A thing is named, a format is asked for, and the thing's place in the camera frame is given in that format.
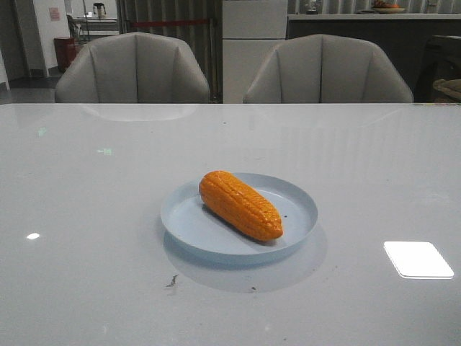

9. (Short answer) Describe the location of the orange toy corn cob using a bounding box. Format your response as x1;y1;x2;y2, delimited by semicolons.
199;171;284;241

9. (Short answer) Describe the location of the light blue round plate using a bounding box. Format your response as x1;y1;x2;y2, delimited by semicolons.
161;171;318;265

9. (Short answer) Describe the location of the right grey upholstered chair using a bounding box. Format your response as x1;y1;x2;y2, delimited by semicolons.
243;34;413;104

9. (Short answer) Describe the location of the grey upholstered chair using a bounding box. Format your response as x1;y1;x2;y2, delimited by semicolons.
243;34;413;104
55;32;210;104

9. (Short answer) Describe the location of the left grey upholstered chair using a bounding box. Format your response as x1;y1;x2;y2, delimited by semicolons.
55;32;210;104

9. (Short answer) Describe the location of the white refrigerator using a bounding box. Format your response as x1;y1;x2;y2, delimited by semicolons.
222;1;288;103

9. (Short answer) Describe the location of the red barrier belt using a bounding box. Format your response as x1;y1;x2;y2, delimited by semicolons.
130;18;212;28

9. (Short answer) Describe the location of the blender on counter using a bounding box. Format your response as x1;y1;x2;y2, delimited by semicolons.
305;0;322;14

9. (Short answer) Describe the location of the background work table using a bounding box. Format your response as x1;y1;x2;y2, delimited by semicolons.
66;14;120;41

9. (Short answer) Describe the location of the red trash bin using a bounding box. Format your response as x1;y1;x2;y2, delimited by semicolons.
53;37;76;72

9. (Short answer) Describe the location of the dark kitchen counter cabinet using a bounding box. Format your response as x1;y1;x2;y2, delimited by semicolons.
287;14;460;89

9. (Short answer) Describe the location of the fruit bowl on counter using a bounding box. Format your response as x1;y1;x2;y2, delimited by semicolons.
372;0;406;14

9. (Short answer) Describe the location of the dark chair with cushion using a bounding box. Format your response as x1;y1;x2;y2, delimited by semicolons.
413;35;460;103

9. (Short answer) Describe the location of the pink wall notice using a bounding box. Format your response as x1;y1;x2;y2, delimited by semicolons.
48;7;61;22

